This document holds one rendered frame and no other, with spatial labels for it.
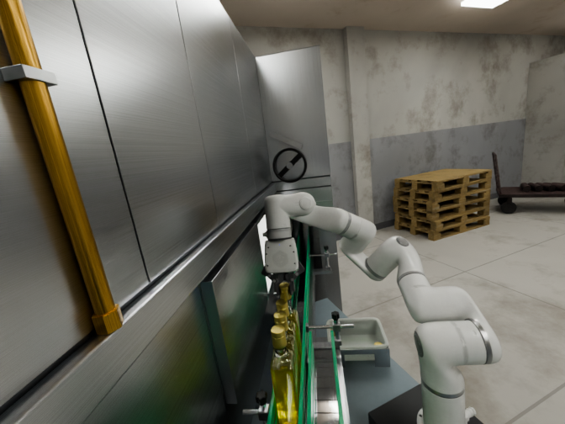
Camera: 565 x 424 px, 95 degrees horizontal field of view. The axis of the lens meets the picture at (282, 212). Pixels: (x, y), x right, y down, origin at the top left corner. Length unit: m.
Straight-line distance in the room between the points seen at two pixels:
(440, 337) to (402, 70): 4.84
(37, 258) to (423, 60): 5.59
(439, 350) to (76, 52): 0.84
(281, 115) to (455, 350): 1.39
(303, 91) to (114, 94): 1.31
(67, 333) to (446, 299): 0.78
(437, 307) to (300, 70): 1.38
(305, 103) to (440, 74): 4.45
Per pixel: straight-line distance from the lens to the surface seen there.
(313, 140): 1.65
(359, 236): 0.91
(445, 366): 0.78
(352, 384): 1.13
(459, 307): 0.84
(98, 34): 0.51
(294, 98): 1.68
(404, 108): 5.24
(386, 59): 5.12
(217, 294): 0.64
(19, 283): 0.35
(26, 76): 0.36
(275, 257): 0.79
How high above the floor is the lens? 1.58
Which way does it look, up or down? 13 degrees down
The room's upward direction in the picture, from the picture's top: 8 degrees counter-clockwise
